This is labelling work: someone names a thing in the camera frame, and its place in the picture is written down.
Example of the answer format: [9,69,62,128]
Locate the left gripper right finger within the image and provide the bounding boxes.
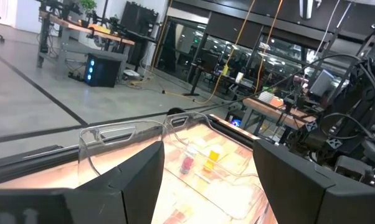
[252,139,375,224]

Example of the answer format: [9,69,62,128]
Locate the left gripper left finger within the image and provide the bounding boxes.
[0,141,165,224]

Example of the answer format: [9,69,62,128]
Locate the teal bottle pink pills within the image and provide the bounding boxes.
[179,156,195,175]

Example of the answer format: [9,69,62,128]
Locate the wide amber bottle red pills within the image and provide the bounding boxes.
[203,150,221,172]

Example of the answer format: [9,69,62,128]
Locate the clear plastic storage bin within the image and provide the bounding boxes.
[0,107,260,189]

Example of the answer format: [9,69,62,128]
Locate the wooden desk with clutter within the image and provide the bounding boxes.
[242,96,318,146]

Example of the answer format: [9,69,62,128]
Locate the grey monitor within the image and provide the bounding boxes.
[308,68,335,97]

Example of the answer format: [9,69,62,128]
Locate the black computer tower blue lights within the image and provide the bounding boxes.
[83,53,122,88]

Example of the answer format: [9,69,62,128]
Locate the black power strip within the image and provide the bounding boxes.
[67,71,85,83]

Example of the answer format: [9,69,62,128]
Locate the wooden workbench with equipment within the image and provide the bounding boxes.
[36,0,135,69]

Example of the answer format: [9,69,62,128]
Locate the small potted desk plant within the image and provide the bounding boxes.
[79,0,98,28]

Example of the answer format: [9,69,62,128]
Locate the orange hanging cable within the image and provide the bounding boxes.
[162,0,257,105]
[254,0,284,94]

